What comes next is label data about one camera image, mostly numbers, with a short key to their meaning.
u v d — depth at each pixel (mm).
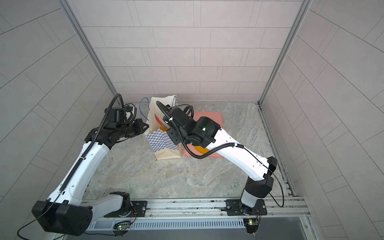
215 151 394
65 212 354
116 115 550
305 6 709
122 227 642
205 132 400
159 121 665
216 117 1086
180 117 437
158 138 742
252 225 679
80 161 426
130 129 617
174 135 543
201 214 708
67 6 709
